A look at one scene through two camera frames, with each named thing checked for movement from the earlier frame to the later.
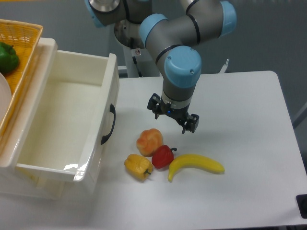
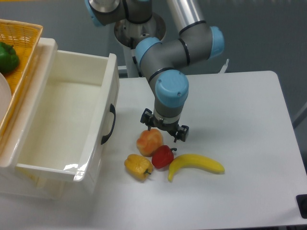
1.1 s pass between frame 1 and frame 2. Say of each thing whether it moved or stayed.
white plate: stayed
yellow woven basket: stayed
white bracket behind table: stayed
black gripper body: moved
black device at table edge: stayed
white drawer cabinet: stayed
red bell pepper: stayed
